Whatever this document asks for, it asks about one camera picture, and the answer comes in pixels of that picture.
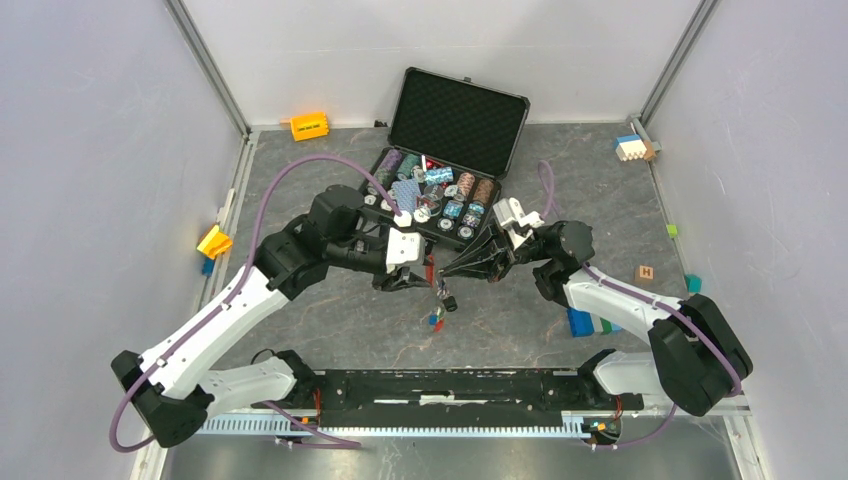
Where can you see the brown poker chip stack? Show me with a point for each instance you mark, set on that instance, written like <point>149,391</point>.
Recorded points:
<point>483,192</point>

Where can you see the white blue brick stack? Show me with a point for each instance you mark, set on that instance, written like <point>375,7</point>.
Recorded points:
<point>633,147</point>

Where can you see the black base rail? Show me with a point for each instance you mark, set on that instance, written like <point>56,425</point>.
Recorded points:
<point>458,398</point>

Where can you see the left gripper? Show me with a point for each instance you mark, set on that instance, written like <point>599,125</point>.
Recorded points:
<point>399,279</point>

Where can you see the red keyring with key bunch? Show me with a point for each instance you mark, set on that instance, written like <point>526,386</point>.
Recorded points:
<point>446,301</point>

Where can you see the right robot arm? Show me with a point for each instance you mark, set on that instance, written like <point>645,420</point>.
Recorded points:
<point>695,358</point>

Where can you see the black poker chip case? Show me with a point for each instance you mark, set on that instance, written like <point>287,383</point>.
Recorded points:
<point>455,123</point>

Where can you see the green poker chip stack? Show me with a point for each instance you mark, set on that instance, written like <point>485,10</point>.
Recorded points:
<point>410,168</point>

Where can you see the yellow toy block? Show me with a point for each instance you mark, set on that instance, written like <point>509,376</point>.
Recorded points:
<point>309,126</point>

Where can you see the wooden letter cube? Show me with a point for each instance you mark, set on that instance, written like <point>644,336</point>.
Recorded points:
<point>644,274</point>

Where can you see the blue white green block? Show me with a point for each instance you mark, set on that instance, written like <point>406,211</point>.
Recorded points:
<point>585,324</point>

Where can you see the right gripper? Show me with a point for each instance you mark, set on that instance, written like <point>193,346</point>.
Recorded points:
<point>489,257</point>

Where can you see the clear dealer button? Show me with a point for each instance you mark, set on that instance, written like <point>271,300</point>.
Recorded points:
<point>432,199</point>

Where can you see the yellow orange block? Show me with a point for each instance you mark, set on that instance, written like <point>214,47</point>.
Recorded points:
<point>214,243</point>

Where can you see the teal small cube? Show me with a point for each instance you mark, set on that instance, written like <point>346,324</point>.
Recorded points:
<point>693,283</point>

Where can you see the blue patterned card deck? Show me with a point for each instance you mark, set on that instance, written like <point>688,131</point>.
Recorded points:
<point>406,194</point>

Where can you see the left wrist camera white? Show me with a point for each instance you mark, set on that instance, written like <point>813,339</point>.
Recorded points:
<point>405,247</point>

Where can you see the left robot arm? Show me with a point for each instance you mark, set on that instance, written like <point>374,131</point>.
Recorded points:
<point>174,386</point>

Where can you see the purple poker chip stack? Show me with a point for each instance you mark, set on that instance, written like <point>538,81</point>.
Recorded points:
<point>386,169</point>

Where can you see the orange poker chip stack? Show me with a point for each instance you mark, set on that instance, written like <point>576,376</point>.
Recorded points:
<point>465,184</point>

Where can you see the small blue block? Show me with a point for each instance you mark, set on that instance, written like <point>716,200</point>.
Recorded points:
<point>208,267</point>

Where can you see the light blue chip stack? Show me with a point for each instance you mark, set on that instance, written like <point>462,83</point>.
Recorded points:
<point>439,176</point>

